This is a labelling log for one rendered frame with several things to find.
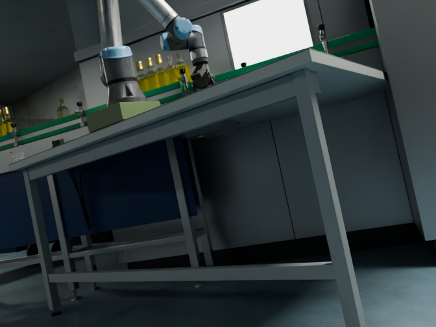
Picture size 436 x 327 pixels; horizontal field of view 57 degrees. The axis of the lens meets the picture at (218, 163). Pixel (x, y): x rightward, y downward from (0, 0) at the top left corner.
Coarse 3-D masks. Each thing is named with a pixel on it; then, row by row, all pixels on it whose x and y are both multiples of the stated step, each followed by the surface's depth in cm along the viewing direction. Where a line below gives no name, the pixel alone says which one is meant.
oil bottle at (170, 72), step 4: (172, 64) 206; (168, 68) 204; (172, 68) 204; (168, 72) 204; (172, 72) 204; (168, 76) 204; (172, 76) 204; (176, 76) 204; (168, 80) 205; (172, 80) 204; (176, 80) 203
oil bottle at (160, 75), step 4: (160, 68) 206; (164, 68) 207; (156, 72) 206; (160, 72) 205; (164, 72) 205; (156, 76) 206; (160, 76) 205; (164, 76) 205; (156, 80) 206; (160, 80) 205; (164, 80) 205; (160, 84) 206; (164, 84) 205
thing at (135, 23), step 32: (128, 0) 231; (192, 0) 217; (224, 0) 209; (320, 0) 194; (352, 0) 189; (96, 32) 239; (128, 32) 229; (160, 32) 225; (352, 32) 190; (96, 64) 240; (96, 96) 241
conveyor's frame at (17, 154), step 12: (372, 48) 168; (360, 60) 170; (372, 60) 168; (72, 132) 210; (84, 132) 208; (36, 144) 219; (48, 144) 216; (0, 156) 228; (12, 156) 225; (24, 156) 222; (0, 168) 229
